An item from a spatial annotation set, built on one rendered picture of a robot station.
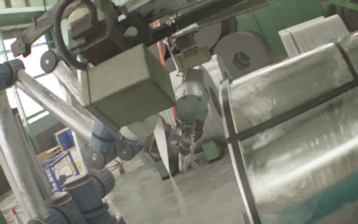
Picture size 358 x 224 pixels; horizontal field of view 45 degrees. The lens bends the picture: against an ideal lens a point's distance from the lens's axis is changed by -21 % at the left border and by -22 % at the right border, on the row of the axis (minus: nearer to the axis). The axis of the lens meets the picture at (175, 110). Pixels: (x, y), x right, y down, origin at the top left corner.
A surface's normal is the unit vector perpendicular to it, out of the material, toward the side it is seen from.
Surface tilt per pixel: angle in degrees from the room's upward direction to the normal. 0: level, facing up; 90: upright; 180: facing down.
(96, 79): 55
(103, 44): 147
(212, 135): 124
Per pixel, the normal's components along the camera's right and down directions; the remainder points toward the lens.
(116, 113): 0.21, 0.85
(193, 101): -0.07, 0.57
